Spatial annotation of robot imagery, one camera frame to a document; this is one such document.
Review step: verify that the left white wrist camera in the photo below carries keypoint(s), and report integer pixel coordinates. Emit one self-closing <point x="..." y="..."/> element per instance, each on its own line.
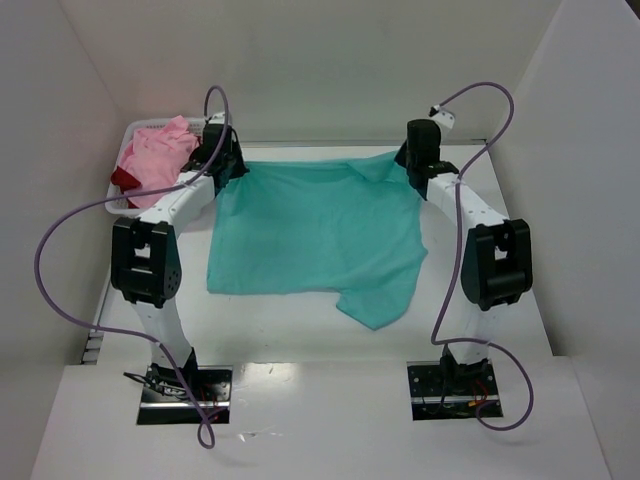
<point x="219" y="118"/>

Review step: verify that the teal t shirt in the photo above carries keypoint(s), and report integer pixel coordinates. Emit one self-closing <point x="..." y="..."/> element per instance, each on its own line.
<point x="349" y="226"/>

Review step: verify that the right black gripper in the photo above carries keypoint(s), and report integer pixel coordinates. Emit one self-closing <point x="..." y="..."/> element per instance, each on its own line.
<point x="407" y="163"/>

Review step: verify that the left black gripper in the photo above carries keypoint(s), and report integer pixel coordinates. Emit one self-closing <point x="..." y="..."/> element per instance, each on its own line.
<point x="230" y="167"/>

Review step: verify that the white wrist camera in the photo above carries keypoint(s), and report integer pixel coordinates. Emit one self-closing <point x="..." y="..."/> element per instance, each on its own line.
<point x="442" y="117"/>
<point x="219" y="118"/>

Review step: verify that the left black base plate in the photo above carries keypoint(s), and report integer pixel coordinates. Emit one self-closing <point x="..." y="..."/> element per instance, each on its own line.
<point x="164" y="400"/>

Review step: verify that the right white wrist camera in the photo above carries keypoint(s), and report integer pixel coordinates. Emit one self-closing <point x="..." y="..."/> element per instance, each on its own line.
<point x="442" y="117"/>

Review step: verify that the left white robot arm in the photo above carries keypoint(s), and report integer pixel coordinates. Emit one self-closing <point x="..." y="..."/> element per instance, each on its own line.
<point x="145" y="261"/>

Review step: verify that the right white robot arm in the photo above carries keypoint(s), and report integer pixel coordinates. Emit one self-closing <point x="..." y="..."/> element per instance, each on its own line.
<point x="492" y="263"/>

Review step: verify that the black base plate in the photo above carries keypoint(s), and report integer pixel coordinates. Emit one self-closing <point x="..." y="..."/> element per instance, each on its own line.
<point x="164" y="400"/>
<point x="432" y="397"/>

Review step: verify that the pink t shirt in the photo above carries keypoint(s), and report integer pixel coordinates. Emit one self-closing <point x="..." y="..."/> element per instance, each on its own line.
<point x="155" y="156"/>

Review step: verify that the red t shirt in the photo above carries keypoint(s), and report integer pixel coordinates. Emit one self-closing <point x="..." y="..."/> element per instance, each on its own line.
<point x="123" y="180"/>

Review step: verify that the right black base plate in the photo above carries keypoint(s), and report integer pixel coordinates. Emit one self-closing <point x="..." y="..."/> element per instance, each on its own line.
<point x="432" y="397"/>

